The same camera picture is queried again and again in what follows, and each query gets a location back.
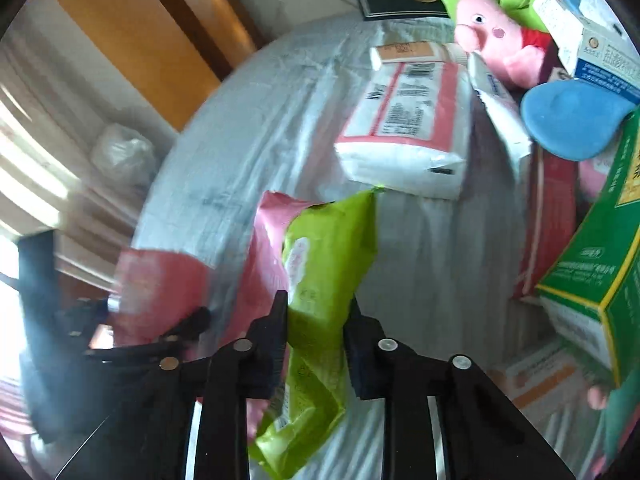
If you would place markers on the wooden door frame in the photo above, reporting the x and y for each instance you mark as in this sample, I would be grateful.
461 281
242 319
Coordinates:
150 35

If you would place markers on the white box orange stripe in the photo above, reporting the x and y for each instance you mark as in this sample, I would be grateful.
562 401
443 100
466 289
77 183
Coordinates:
540 375

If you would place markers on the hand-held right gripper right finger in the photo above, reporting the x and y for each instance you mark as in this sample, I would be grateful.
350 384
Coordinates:
367 365

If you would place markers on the orange and white box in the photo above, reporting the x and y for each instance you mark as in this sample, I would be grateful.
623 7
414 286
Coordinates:
410 52

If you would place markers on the small white box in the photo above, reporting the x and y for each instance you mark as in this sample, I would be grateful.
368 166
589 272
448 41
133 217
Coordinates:
555 10

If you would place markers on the white tissue pack red print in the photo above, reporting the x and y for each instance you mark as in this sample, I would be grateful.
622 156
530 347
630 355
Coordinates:
400 125

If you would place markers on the red box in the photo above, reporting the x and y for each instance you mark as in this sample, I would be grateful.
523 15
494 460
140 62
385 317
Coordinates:
545 220

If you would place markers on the silver covered desktop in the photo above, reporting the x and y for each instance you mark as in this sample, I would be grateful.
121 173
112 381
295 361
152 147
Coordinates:
280 125

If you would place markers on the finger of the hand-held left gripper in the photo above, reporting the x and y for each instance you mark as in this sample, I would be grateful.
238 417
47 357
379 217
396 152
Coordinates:
187 325

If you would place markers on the white packet blue print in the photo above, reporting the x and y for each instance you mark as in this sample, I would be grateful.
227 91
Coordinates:
500 120

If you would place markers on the pink wet wipes packet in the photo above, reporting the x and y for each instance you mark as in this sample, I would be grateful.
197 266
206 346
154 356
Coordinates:
150 290

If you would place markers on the white and blue medicine box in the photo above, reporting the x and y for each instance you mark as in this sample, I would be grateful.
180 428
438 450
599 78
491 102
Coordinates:
600 55

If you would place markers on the green box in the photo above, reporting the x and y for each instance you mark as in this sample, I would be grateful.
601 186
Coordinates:
590 260

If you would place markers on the clear plastic bag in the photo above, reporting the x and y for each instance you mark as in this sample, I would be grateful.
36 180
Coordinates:
122 155

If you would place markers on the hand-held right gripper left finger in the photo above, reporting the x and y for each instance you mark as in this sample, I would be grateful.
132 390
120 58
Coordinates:
270 347

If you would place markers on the green wet wipes packet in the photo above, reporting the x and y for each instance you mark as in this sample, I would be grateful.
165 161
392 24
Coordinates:
325 280

